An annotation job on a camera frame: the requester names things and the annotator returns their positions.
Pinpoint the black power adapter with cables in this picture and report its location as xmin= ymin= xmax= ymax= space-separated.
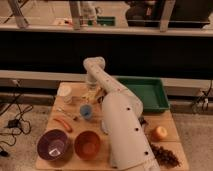
xmin=0 ymin=95 xmax=34 ymax=157

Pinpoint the black binder clip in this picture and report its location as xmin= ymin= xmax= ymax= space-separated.
xmin=97 ymin=96 xmax=104 ymax=106

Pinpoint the green plastic tray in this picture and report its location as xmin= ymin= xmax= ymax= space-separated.
xmin=118 ymin=77 xmax=170 ymax=113

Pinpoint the metal spoon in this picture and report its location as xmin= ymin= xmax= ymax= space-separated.
xmin=56 ymin=107 xmax=78 ymax=121

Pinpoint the purple bowl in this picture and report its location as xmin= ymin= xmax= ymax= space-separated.
xmin=37 ymin=129 xmax=71 ymax=161

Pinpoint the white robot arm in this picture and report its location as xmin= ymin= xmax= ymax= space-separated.
xmin=83 ymin=57 xmax=161 ymax=171

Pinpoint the blue cup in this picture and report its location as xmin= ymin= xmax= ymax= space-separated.
xmin=80 ymin=104 xmax=93 ymax=120

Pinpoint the orange carrot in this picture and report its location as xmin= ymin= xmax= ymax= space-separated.
xmin=53 ymin=118 xmax=73 ymax=133

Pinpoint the brown grape bunch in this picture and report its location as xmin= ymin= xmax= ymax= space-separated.
xmin=151 ymin=144 xmax=180 ymax=168

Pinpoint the orange bowl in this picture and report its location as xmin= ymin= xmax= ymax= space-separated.
xmin=74 ymin=131 xmax=101 ymax=160

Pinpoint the black handled brush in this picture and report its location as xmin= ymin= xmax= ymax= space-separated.
xmin=138 ymin=117 xmax=148 ymax=128

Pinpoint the green box in background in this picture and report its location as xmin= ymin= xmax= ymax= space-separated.
xmin=97 ymin=16 xmax=115 ymax=26

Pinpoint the yellow banana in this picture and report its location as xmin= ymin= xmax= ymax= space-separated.
xmin=82 ymin=89 xmax=102 ymax=103

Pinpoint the orange apple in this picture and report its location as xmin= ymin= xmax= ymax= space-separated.
xmin=152 ymin=126 xmax=168 ymax=141

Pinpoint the blue grey cloth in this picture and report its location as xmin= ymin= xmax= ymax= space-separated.
xmin=101 ymin=120 xmax=108 ymax=135

